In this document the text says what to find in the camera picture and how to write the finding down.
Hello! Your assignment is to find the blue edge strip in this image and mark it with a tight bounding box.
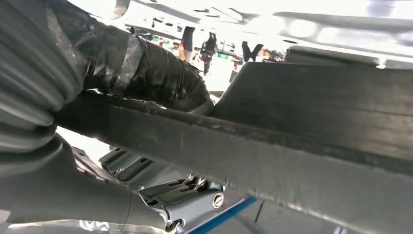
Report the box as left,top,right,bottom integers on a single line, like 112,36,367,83
185,196,259,234

